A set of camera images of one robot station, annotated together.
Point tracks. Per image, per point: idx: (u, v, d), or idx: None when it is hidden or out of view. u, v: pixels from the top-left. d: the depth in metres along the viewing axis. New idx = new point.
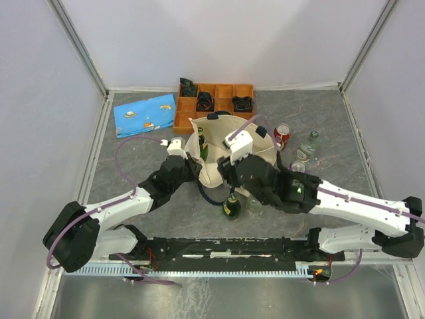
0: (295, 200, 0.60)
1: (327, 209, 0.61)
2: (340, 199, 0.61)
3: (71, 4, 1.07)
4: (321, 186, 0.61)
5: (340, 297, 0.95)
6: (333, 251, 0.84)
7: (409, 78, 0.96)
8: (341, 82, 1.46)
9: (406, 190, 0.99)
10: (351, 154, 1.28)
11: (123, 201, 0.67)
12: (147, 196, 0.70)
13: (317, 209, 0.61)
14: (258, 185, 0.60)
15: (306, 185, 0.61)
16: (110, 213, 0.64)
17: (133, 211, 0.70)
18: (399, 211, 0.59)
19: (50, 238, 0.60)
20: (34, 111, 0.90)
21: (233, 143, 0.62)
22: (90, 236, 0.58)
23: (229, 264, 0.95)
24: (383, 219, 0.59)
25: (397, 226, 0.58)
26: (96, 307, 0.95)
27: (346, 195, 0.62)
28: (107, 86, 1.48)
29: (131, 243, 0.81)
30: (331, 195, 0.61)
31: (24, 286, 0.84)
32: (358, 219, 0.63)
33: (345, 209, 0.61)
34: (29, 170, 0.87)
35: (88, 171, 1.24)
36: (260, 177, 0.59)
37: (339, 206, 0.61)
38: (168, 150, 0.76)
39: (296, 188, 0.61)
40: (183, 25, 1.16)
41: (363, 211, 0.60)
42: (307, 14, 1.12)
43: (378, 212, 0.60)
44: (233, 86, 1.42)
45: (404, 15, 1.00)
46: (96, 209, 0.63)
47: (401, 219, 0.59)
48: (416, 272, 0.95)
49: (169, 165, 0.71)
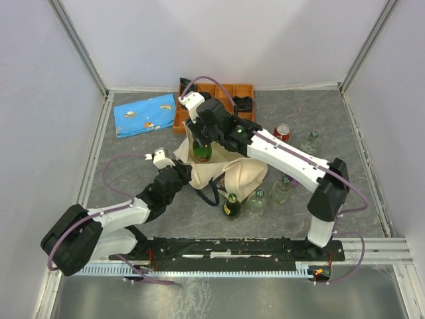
0: (235, 138, 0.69)
1: (256, 151, 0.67)
2: (270, 145, 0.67)
3: (71, 4, 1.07)
4: (259, 132, 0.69)
5: (340, 297, 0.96)
6: (325, 244, 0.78)
7: (409, 77, 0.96)
8: (341, 82, 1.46)
9: (406, 189, 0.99)
10: (351, 154, 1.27)
11: (123, 209, 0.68)
12: (145, 207, 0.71)
13: (250, 150, 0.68)
14: (206, 119, 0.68)
15: (246, 129, 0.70)
16: (111, 218, 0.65)
17: (129, 220, 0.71)
18: (316, 165, 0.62)
19: (50, 240, 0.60)
20: (34, 110, 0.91)
21: (186, 102, 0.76)
22: (91, 239, 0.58)
23: (229, 264, 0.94)
24: (300, 169, 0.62)
25: (310, 176, 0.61)
26: (96, 306, 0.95)
27: (277, 143, 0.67)
28: (107, 86, 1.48)
29: (131, 242, 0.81)
30: (262, 140, 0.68)
31: (24, 286, 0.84)
32: (283, 168, 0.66)
33: (271, 153, 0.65)
34: (30, 170, 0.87)
35: (88, 171, 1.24)
36: (210, 113, 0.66)
37: (266, 150, 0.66)
38: (155, 164, 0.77)
39: (238, 129, 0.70)
40: (184, 26, 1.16)
41: (284, 157, 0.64)
42: (307, 13, 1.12)
43: (298, 161, 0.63)
44: (233, 85, 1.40)
45: (404, 14, 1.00)
46: (99, 213, 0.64)
47: (317, 172, 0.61)
48: (416, 272, 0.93)
49: (163, 178, 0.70)
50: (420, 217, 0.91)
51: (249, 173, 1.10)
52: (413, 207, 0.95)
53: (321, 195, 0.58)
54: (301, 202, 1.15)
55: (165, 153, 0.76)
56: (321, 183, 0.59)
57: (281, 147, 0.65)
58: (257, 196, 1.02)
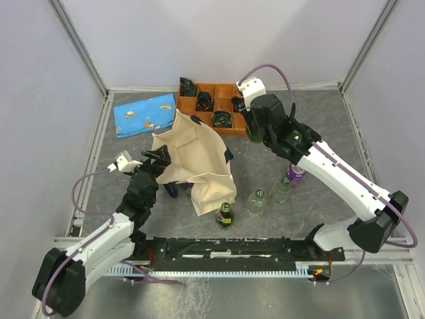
0: (288, 143, 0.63)
1: (313, 165, 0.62)
2: (329, 162, 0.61)
3: (71, 4, 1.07)
4: (318, 143, 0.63)
5: (339, 297, 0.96)
6: (328, 248, 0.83)
7: (410, 76, 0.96)
8: (341, 82, 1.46)
9: (406, 189, 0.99)
10: (351, 154, 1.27)
11: (103, 234, 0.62)
12: (127, 220, 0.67)
13: (304, 161, 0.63)
14: (261, 117, 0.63)
15: (305, 137, 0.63)
16: (93, 250, 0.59)
17: (115, 240, 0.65)
18: (377, 194, 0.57)
19: (38, 291, 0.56)
20: (34, 111, 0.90)
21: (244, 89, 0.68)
22: (77, 280, 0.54)
23: (229, 264, 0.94)
24: (358, 196, 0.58)
25: (368, 205, 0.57)
26: (97, 306, 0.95)
27: (337, 161, 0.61)
28: (107, 86, 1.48)
29: (127, 247, 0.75)
30: (322, 154, 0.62)
31: (24, 286, 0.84)
32: (335, 187, 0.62)
33: (329, 171, 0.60)
34: (29, 170, 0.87)
35: (88, 170, 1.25)
36: (266, 111, 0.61)
37: (323, 165, 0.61)
38: (120, 170, 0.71)
39: (294, 135, 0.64)
40: (183, 25, 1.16)
41: (342, 177, 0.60)
42: (307, 14, 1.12)
43: (357, 187, 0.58)
44: (233, 85, 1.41)
45: (404, 14, 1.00)
46: (78, 250, 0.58)
47: (376, 202, 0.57)
48: (416, 272, 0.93)
49: (135, 187, 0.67)
50: (421, 217, 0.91)
51: (216, 189, 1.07)
52: (412, 207, 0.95)
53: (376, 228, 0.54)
54: (301, 203, 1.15)
55: (128, 158, 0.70)
56: (379, 216, 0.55)
57: (342, 166, 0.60)
58: (256, 196, 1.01)
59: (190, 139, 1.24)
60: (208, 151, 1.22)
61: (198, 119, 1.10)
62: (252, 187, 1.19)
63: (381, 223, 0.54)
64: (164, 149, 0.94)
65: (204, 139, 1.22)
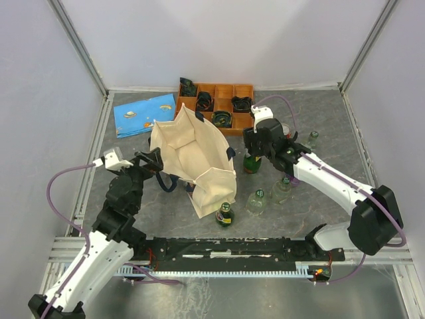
0: (283, 158, 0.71)
1: (301, 171, 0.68)
2: (315, 166, 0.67)
3: (71, 3, 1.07)
4: (307, 155, 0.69)
5: (339, 297, 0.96)
6: (328, 249, 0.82)
7: (410, 76, 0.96)
8: (341, 82, 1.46)
9: (406, 189, 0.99)
10: (351, 154, 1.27)
11: (81, 266, 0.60)
12: (104, 240, 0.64)
13: (296, 172, 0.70)
14: (263, 135, 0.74)
15: (295, 150, 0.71)
16: (72, 289, 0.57)
17: (97, 265, 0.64)
18: (357, 187, 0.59)
19: None
20: (34, 111, 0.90)
21: (256, 112, 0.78)
22: None
23: (229, 264, 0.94)
24: (341, 191, 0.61)
25: (349, 197, 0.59)
26: (97, 306, 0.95)
27: (321, 164, 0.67)
28: (107, 86, 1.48)
29: (125, 255, 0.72)
30: (309, 161, 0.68)
31: (24, 286, 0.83)
32: (324, 189, 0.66)
33: (315, 173, 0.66)
34: (28, 170, 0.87)
35: (88, 172, 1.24)
36: (267, 131, 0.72)
37: (309, 169, 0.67)
38: (107, 168, 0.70)
39: (288, 151, 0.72)
40: (183, 25, 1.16)
41: (326, 177, 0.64)
42: (307, 14, 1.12)
43: (340, 183, 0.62)
44: (233, 85, 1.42)
45: (404, 14, 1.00)
46: (56, 296, 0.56)
47: (356, 195, 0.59)
48: (416, 272, 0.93)
49: (114, 193, 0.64)
50: (421, 216, 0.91)
51: (217, 191, 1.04)
52: (412, 207, 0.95)
53: (358, 218, 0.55)
54: (301, 203, 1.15)
55: (119, 157, 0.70)
56: (358, 205, 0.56)
57: (326, 168, 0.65)
58: (257, 197, 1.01)
59: (189, 141, 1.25)
60: (208, 152, 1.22)
61: (201, 115, 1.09)
62: (252, 187, 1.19)
63: (360, 211, 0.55)
64: (158, 151, 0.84)
65: (203, 137, 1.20)
